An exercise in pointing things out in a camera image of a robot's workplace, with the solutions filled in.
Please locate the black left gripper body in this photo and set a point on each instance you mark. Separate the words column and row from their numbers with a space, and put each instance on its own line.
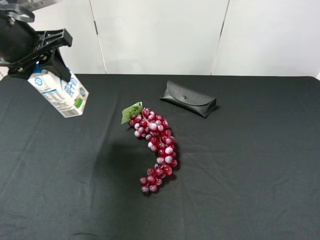
column 22, row 47

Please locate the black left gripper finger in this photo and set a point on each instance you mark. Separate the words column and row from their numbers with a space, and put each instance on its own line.
column 54, row 63

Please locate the black tablecloth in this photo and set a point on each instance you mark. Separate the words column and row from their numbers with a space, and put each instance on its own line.
column 250, row 170

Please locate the black leather glasses case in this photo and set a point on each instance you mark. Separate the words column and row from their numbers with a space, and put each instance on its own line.
column 188, row 99

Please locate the white blue milk carton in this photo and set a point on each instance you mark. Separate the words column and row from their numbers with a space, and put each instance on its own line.
column 68, row 98

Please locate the red artificial grape bunch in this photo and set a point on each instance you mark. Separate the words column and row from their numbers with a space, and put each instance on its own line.
column 153, row 128

